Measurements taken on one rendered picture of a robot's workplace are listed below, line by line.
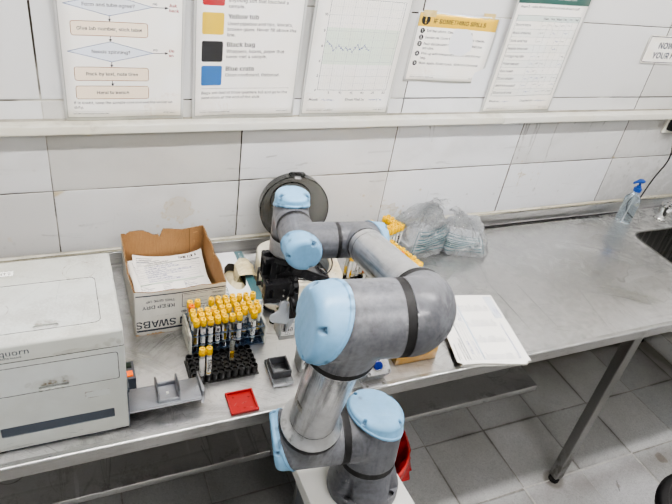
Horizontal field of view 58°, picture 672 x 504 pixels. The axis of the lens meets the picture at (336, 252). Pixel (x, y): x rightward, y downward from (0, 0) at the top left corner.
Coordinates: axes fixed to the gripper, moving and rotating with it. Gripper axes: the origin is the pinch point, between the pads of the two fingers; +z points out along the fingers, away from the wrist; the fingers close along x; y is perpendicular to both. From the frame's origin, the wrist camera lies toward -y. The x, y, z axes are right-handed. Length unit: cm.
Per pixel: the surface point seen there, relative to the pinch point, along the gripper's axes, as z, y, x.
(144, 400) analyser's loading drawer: 15.0, 33.8, 4.9
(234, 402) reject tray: 18.8, 13.2, 6.9
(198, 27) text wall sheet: -53, 12, -54
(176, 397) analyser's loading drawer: 13.9, 26.9, 6.5
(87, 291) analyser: -11.0, 43.6, -4.4
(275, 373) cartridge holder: 15.6, 1.9, 2.7
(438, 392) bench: 80, -82, -31
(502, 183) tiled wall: 1, -104, -60
